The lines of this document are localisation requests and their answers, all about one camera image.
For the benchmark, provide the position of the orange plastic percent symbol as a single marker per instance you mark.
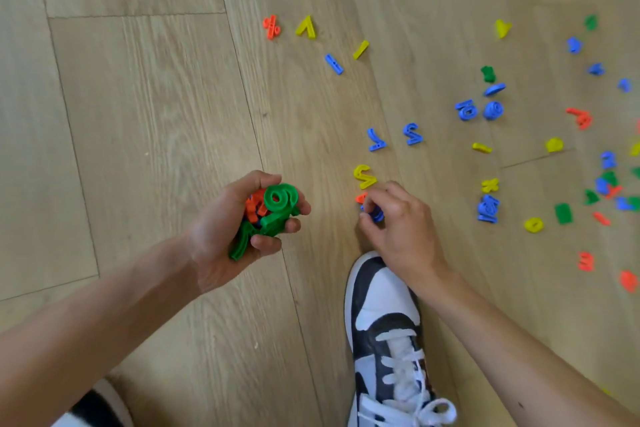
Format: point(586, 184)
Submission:
point(271, 27)

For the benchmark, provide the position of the black and white left sneaker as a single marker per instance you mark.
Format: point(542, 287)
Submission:
point(100, 411)

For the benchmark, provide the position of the orange plastic bar piece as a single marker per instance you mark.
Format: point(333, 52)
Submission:
point(601, 218)

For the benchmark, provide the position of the person's left middle finger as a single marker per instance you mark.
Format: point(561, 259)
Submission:
point(293, 225)

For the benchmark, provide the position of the yellow plastic bar piece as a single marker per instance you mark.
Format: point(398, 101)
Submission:
point(482, 148)
point(360, 50)

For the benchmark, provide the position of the yellow plastic digit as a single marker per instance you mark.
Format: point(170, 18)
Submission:
point(502, 29)
point(534, 225)
point(635, 149)
point(365, 177)
point(308, 27)
point(554, 145)

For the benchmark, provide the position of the black and white sneaker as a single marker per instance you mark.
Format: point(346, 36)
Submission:
point(385, 306)
point(100, 411)

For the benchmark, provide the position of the yellow plastic cross symbol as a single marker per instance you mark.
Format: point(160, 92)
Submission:
point(490, 185)

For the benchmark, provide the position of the person's left thumb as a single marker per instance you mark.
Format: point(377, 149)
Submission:
point(250, 182)

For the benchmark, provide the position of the blue plastic digit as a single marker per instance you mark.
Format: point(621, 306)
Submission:
point(466, 111)
point(574, 45)
point(376, 215)
point(413, 134)
point(493, 111)
point(624, 85)
point(375, 141)
point(488, 210)
point(595, 69)
point(608, 160)

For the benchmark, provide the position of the person's right forearm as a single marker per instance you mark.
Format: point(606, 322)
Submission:
point(525, 371)

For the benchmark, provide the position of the black and white right sneaker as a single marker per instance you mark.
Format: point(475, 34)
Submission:
point(385, 306)

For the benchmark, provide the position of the person's right thumb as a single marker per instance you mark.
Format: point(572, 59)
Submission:
point(368, 230)

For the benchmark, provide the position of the orange plastic digit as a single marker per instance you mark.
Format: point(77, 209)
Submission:
point(628, 281)
point(585, 261)
point(361, 198)
point(581, 118)
point(253, 204)

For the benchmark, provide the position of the person's left hand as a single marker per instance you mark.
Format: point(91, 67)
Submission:
point(215, 236)

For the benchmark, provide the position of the person's right hand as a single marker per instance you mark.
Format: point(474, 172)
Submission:
point(405, 231)

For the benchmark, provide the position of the blue plastic bar piece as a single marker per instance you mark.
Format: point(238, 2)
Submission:
point(494, 89)

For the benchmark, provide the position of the green angular plastic digit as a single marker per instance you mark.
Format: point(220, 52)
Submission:
point(239, 244)

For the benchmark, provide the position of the person's left forearm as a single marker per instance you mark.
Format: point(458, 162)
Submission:
point(100, 326)

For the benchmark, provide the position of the green looped plastic digit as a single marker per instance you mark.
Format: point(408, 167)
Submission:
point(290, 198)

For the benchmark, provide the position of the pile of mixed plastic pieces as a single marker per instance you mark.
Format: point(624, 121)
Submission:
point(603, 186)

